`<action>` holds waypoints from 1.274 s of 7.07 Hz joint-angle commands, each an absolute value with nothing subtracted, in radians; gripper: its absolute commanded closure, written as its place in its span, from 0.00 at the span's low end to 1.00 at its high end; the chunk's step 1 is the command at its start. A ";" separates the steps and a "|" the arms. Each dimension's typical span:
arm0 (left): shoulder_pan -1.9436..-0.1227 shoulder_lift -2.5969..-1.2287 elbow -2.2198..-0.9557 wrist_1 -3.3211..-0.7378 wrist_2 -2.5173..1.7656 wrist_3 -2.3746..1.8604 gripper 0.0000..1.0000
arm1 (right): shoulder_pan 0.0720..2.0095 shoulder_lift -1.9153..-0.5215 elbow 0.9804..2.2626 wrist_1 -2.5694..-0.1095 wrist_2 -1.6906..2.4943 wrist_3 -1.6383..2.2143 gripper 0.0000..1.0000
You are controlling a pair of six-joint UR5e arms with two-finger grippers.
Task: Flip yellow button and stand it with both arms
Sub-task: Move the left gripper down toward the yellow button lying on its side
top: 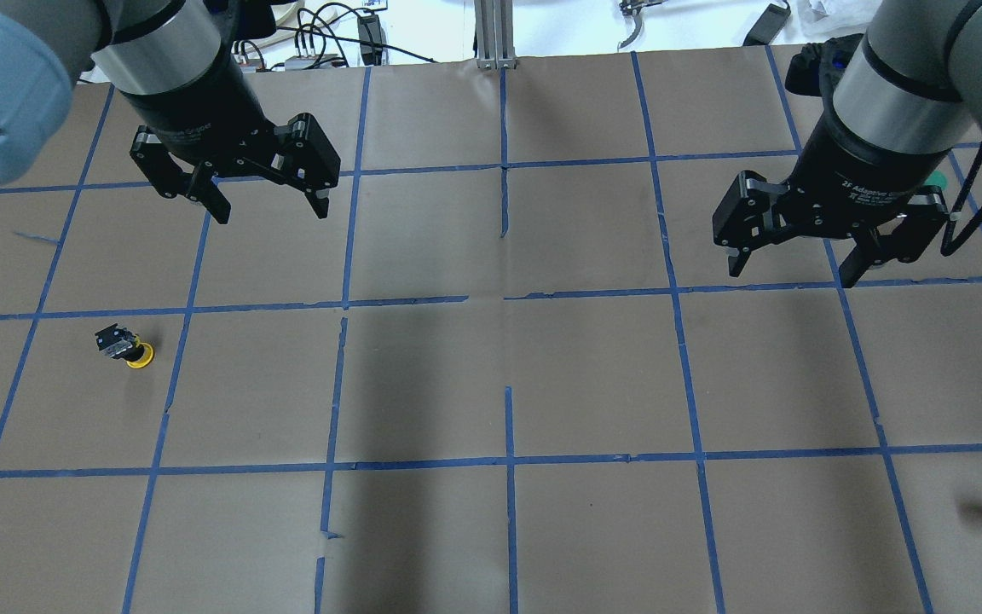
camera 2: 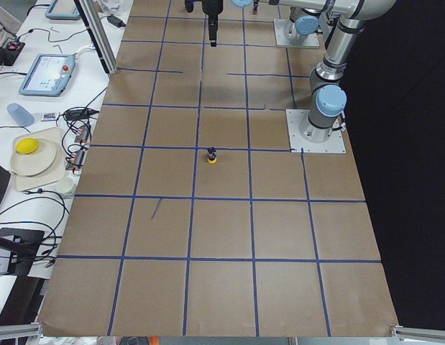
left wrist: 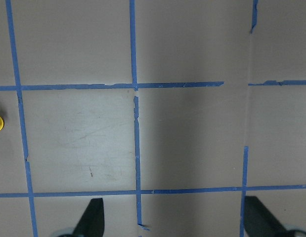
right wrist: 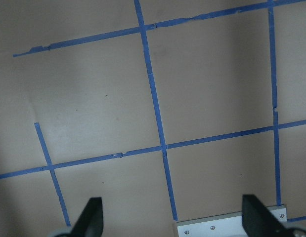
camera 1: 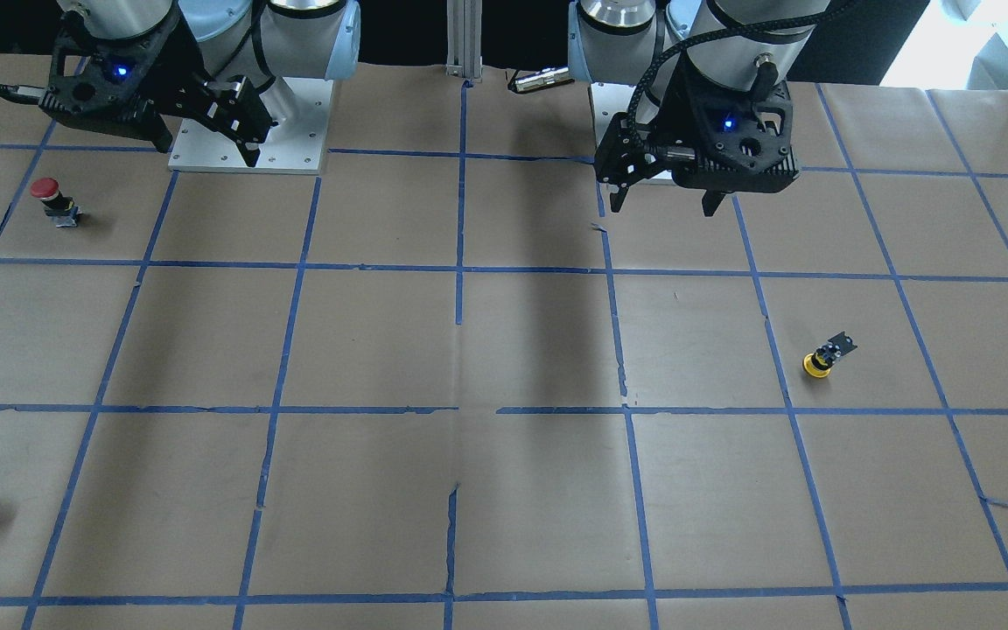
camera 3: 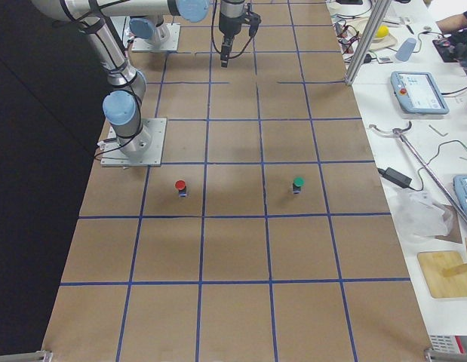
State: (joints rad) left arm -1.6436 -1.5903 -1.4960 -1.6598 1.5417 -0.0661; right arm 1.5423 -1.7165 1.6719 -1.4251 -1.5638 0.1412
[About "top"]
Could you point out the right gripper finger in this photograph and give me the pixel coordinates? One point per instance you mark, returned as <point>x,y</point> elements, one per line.
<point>748,218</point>
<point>921,218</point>

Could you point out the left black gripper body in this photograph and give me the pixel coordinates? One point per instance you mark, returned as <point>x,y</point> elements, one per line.
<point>194,111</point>

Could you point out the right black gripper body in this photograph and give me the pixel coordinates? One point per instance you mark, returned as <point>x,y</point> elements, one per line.
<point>859,168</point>

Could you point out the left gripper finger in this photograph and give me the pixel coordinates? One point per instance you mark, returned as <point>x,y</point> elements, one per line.
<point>169,180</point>
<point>308,161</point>

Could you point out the yellow push button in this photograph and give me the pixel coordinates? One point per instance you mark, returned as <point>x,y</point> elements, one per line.
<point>120,343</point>

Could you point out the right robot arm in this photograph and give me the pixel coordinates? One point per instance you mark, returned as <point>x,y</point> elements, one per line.
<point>895,100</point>

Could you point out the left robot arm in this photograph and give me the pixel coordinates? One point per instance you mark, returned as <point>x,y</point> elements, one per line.
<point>173,63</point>

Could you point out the black power adapter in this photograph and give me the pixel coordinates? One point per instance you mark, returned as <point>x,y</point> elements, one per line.
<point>768,24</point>

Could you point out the aluminium frame post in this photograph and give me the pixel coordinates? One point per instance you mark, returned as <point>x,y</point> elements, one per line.
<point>494,40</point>

